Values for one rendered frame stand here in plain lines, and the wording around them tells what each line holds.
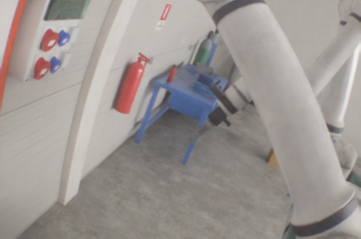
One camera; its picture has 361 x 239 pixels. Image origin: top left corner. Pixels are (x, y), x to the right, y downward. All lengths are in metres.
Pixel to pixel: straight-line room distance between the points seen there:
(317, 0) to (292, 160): 9.20
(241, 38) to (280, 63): 0.08
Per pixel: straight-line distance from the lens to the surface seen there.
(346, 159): 1.23
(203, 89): 4.60
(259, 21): 0.61
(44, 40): 1.50
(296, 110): 0.58
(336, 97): 1.35
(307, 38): 9.59
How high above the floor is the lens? 1.98
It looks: 17 degrees down
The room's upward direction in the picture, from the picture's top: 22 degrees clockwise
